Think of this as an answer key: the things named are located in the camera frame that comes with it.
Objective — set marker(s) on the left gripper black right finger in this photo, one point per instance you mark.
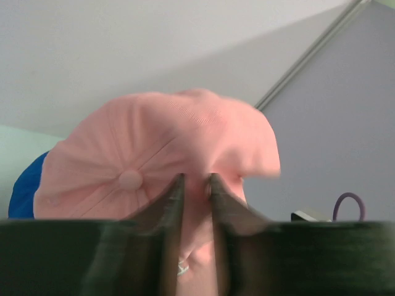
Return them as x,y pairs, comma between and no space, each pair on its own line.
254,256

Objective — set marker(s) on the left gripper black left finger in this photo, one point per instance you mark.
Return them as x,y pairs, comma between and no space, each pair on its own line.
134,256

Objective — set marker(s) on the pink LA cap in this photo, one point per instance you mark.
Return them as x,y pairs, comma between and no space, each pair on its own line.
122,156

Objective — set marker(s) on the blue mesh cap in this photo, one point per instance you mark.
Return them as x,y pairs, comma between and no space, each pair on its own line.
22,197

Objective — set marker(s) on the right aluminium corner post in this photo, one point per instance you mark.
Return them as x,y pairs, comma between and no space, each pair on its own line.
341,21

